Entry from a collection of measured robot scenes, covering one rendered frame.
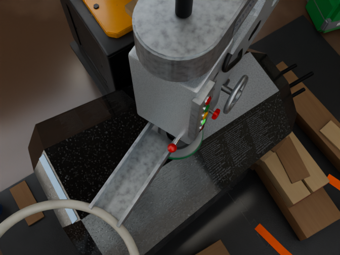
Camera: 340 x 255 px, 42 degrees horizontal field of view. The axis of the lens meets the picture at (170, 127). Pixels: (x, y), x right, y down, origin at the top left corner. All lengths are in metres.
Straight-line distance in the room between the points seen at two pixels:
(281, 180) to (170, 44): 1.57
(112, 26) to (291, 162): 1.18
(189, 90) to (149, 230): 0.91
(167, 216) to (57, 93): 1.31
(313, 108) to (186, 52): 1.85
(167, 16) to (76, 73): 1.94
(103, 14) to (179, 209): 0.98
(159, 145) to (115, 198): 0.24
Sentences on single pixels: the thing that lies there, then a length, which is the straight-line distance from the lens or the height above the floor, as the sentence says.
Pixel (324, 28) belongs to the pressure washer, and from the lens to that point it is 3.15.
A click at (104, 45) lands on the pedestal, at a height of 0.74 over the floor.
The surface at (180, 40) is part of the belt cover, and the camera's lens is 1.03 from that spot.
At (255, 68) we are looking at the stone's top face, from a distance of 2.03.
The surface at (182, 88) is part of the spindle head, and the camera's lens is 1.16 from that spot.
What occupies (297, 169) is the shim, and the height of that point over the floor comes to 0.26.
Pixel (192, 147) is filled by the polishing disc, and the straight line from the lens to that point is 1.78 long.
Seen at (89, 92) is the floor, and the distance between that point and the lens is 2.89.
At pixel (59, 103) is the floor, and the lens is 2.89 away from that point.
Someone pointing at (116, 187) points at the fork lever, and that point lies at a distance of 1.54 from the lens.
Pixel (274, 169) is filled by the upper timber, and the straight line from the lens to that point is 2.48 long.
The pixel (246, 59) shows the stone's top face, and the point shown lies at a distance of 2.04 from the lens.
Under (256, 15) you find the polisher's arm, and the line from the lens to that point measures 1.47.
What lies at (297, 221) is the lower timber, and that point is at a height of 0.15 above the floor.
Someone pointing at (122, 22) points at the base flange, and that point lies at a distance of 2.17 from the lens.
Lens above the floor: 2.57
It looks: 69 degrees down
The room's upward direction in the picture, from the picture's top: 1 degrees clockwise
